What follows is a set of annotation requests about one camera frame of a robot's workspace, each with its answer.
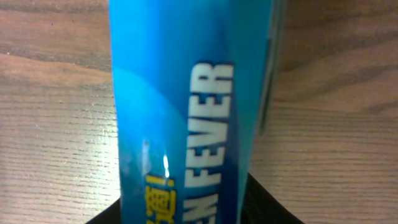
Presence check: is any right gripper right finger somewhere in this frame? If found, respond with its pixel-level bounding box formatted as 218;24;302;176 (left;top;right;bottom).
241;174;304;224

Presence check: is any blue Kool Fever box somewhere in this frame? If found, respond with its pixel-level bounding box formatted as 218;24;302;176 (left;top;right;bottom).
109;0;284;224

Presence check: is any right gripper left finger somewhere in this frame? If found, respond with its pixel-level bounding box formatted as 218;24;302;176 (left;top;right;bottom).
86;199;121;224

